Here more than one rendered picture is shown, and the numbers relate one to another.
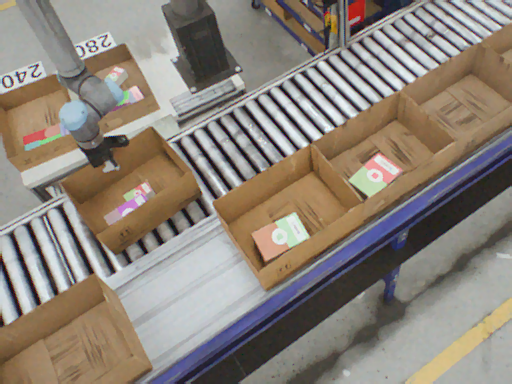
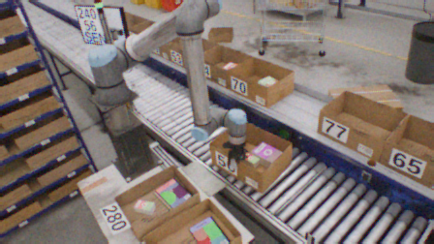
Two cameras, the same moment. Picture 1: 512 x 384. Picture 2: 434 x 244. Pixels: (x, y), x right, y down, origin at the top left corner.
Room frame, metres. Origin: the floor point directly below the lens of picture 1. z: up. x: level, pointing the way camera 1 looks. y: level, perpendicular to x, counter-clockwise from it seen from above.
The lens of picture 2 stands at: (1.44, 1.99, 2.12)
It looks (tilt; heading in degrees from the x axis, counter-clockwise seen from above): 37 degrees down; 261
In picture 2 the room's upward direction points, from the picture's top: 7 degrees counter-clockwise
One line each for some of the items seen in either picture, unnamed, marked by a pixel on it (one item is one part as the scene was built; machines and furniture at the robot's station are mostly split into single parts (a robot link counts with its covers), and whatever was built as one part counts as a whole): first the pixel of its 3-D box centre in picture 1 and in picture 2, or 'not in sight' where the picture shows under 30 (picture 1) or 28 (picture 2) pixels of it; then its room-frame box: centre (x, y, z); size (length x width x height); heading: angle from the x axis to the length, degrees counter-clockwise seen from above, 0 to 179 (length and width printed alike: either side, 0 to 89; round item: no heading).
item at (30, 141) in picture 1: (47, 140); (209, 235); (1.42, 1.10, 0.76); 0.19 x 0.14 x 0.02; 109
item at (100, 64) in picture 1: (113, 87); (158, 200); (1.65, 0.83, 0.80); 0.38 x 0.28 x 0.10; 24
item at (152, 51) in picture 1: (120, 91); (154, 209); (1.68, 0.83, 0.74); 1.00 x 0.58 x 0.03; 115
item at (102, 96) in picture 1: (101, 96); (216, 117); (1.25, 0.68, 1.16); 0.12 x 0.12 x 0.09; 48
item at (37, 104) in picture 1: (39, 120); (193, 242); (1.50, 1.13, 0.80); 0.38 x 0.28 x 0.10; 22
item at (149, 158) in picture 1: (133, 188); (250, 154); (1.07, 0.67, 0.83); 0.39 x 0.29 x 0.17; 124
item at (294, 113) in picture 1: (304, 123); (187, 116); (1.37, 0.00, 0.72); 0.52 x 0.05 x 0.05; 29
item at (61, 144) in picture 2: not in sight; (47, 143); (2.55, -0.24, 0.59); 0.40 x 0.30 x 0.10; 27
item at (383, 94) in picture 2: not in sight; (363, 102); (-0.62, -0.51, 0.06); 0.69 x 0.47 x 0.13; 166
